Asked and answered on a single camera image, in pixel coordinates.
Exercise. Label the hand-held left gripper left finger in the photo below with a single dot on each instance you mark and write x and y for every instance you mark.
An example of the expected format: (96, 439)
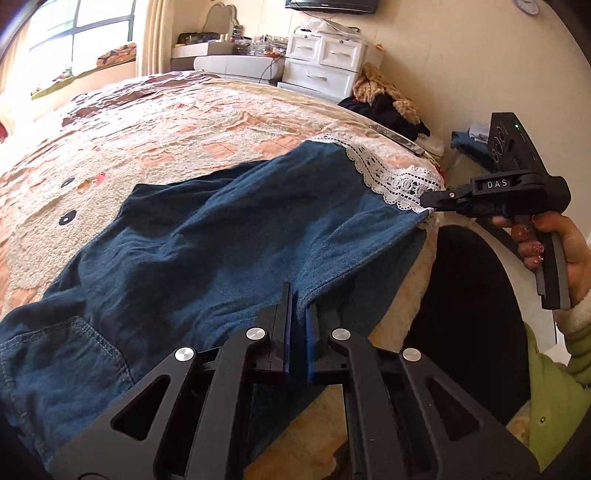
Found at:
(287, 323)

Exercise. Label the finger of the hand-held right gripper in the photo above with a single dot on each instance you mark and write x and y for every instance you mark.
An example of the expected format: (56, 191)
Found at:
(443, 196)
(464, 210)

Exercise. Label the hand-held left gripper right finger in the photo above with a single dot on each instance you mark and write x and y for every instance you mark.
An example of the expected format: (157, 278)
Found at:
(310, 332)

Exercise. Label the blue denim garment with lace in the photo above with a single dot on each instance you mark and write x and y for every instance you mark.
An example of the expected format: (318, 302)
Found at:
(184, 240)

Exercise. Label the person's right forearm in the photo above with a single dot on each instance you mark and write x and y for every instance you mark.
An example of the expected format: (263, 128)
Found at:
(549, 392)

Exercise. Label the person's right hand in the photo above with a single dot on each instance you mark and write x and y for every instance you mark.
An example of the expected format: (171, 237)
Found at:
(577, 258)

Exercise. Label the blue folded clothes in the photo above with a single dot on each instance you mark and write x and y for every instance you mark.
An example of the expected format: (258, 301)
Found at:
(471, 145)

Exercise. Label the beige fuzzy garment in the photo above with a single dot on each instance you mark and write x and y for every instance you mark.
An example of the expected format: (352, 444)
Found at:
(374, 87)

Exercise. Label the white drawer cabinet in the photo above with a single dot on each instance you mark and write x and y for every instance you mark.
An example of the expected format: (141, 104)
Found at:
(323, 53)

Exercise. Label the clear plastic bag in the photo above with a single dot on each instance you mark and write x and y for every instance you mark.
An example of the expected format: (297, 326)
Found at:
(330, 23)

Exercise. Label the orange cat print blanket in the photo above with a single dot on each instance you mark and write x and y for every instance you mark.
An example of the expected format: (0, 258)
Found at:
(184, 129)

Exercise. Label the cosmetics clutter on dresser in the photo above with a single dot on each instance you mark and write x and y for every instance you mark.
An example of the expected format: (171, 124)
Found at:
(258, 45)

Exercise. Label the grey dressing table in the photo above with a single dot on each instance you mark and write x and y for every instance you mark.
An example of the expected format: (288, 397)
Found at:
(231, 64)

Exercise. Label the brown patterned quilt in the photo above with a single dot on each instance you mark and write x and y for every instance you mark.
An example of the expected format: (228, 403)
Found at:
(175, 81)

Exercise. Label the cloud-shaped vanity mirror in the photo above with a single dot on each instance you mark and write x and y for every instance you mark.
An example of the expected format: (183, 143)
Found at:
(217, 21)

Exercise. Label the cream curtain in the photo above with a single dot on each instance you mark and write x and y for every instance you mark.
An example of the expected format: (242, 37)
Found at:
(154, 37)

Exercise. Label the brown patterned cushion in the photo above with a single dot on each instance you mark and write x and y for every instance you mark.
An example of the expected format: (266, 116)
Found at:
(117, 53)

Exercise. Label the green window sill mat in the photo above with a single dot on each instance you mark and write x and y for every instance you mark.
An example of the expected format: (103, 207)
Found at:
(69, 81)

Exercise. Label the bedroom window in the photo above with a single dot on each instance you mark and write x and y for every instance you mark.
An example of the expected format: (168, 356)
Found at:
(92, 27)

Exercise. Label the grey bed frame edge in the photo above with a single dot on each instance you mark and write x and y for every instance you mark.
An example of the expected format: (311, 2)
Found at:
(397, 137)

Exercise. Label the wall clock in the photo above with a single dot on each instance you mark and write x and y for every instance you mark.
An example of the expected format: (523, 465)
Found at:
(525, 4)

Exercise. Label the black wall television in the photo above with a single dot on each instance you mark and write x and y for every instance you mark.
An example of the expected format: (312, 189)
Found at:
(332, 4)

